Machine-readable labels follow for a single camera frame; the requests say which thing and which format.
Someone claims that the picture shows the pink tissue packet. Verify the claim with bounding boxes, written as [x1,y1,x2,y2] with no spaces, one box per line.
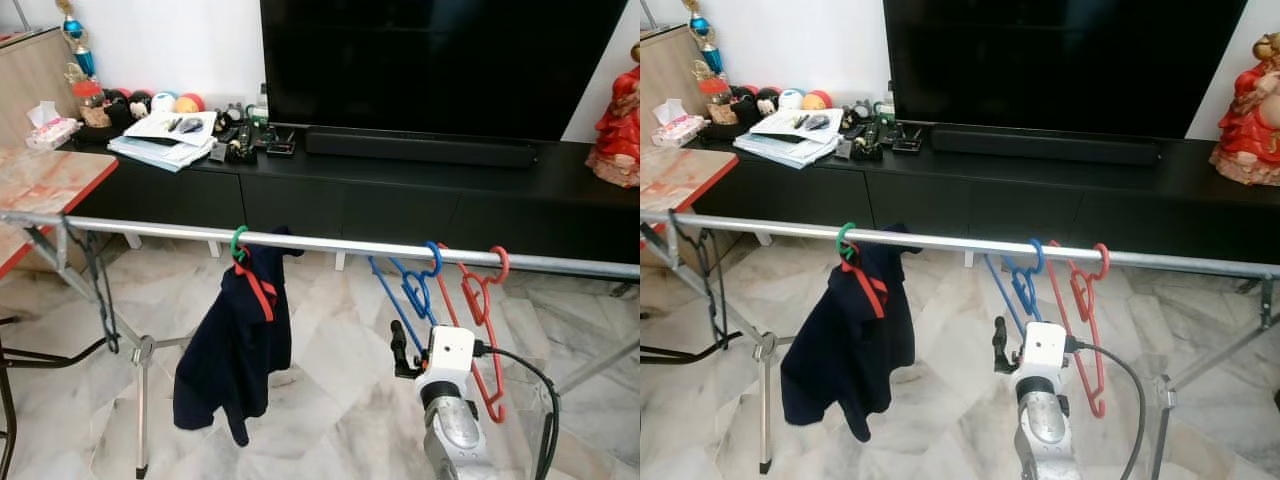
[652,98,709,149]
[25,100,83,151]

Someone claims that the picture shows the red laughing buddha statue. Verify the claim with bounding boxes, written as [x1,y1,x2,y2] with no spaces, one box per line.
[585,42,641,189]
[1210,32,1280,187]

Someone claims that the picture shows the black electronic gadgets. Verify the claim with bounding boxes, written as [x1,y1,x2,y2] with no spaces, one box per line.
[210,95,298,166]
[835,95,926,163]

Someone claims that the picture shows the stack of white papers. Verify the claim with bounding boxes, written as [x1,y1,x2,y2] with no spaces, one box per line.
[107,108,219,173]
[733,107,846,169]

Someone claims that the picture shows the gold trophy with blue ball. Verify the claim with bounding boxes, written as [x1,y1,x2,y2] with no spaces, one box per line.
[683,0,723,96]
[55,0,101,101]

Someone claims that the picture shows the silver metal clothes rack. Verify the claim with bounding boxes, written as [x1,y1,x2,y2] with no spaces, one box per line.
[640,208,1280,480]
[0,210,641,479]

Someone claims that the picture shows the black wire hanger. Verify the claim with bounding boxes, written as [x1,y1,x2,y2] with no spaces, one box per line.
[668,212,733,351]
[58,225,123,356]

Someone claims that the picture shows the black flat television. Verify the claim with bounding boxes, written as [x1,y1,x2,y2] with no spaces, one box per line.
[258,0,629,143]
[882,0,1249,141]

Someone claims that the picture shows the jar with red lid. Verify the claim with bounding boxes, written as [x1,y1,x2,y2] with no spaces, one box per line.
[700,78,736,126]
[72,80,111,129]

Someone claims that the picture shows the black tv console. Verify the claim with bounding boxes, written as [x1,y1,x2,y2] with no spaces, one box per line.
[60,125,641,266]
[690,125,1280,266]

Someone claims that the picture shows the blue plastic hanger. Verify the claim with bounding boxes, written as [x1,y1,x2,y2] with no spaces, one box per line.
[985,237,1046,336]
[367,240,444,356]

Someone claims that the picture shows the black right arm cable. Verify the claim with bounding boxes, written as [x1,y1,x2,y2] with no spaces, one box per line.
[475,340,561,480]
[1065,338,1146,480]

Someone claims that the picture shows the beige wooden cabinet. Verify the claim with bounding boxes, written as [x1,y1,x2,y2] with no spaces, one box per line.
[0,28,86,151]
[640,25,716,146]

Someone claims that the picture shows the black soundbar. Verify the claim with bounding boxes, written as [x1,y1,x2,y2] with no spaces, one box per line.
[930,123,1163,167]
[305,125,539,169]

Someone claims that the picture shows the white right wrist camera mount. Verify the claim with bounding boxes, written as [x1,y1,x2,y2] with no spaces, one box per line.
[422,325,477,386]
[1015,322,1071,386]

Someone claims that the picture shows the marble pattern folding table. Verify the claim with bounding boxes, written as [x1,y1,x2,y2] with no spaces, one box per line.
[640,145,746,366]
[0,148,119,480]

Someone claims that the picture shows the black plush toy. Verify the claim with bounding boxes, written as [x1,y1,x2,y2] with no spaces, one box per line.
[730,85,783,121]
[103,88,153,126]

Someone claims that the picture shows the red lanyard strap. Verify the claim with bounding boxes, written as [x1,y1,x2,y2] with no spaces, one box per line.
[235,255,278,323]
[848,255,889,319]

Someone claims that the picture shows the red plastic hanger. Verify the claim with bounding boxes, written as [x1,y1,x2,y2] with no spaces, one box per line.
[437,245,511,424]
[1048,242,1111,419]

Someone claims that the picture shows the navy polo shirt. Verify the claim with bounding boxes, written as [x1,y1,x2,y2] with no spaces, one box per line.
[780,225,923,443]
[173,228,304,447]

